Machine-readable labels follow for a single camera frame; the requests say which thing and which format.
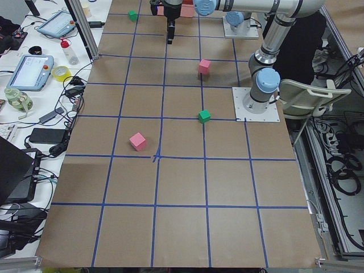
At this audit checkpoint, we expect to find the grey office chair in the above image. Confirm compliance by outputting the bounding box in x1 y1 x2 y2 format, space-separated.
279 79 351 119

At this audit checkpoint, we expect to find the green cube far corner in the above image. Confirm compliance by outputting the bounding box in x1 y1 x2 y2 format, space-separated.
128 10 138 22

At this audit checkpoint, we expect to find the small black power brick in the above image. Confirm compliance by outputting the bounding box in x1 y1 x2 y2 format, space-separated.
88 21 105 28

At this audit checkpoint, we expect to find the pink cube near centre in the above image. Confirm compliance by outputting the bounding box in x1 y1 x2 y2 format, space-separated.
198 59 211 75

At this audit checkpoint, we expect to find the pink cube near edge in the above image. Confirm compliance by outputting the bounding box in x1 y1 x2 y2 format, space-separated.
129 133 147 151

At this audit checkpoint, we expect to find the red cap squeeze bottle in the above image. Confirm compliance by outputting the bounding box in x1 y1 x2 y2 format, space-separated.
60 39 79 65

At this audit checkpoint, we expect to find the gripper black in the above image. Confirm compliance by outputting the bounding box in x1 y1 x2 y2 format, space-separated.
163 0 181 44

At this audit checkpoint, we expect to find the far teach pendant tablet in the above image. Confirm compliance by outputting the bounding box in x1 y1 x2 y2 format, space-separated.
36 11 75 38

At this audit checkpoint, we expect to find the near teach pendant tablet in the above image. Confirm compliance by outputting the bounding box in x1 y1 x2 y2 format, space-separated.
6 55 54 92

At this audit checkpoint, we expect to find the black power adapter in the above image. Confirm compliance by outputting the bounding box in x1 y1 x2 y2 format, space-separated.
29 128 65 144

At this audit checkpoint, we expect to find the yellow tape roll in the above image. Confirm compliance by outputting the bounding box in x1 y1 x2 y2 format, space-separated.
51 66 72 82

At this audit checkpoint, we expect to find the teach pendant tablet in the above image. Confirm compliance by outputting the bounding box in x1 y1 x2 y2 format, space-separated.
6 55 54 92
36 11 75 38

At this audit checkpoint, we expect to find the pink plastic bin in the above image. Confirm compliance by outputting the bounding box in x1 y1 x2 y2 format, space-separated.
157 4 195 18

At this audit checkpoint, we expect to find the green cube near base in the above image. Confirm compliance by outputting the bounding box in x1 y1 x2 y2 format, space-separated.
198 109 211 124

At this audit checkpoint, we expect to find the person in black shirt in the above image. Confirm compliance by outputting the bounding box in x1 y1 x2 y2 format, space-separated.
273 11 326 85

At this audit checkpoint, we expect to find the black laptop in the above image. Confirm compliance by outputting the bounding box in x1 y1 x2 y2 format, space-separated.
1 138 40 205

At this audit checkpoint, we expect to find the aluminium frame post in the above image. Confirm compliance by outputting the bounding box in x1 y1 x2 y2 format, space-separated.
64 0 99 61

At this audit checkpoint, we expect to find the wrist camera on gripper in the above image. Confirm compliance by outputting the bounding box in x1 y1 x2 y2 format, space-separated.
150 0 159 16

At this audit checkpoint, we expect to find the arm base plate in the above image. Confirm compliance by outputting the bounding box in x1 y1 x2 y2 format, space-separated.
222 16 259 40
232 87 280 122

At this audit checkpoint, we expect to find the paper cup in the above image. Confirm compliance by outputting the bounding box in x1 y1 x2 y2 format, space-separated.
81 2 92 18

